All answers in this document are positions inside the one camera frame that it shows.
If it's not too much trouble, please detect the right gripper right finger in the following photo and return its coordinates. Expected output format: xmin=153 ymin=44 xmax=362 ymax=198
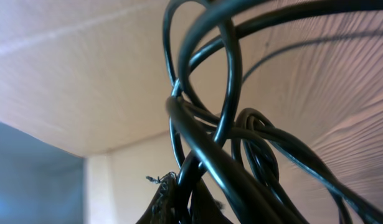
xmin=191 ymin=180 xmax=232 ymax=224

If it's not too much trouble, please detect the black multi-connector cable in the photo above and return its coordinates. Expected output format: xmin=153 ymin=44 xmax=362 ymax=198
xmin=161 ymin=0 xmax=383 ymax=224

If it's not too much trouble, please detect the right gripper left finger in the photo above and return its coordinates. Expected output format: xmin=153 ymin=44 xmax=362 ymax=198
xmin=136 ymin=172 xmax=178 ymax=224

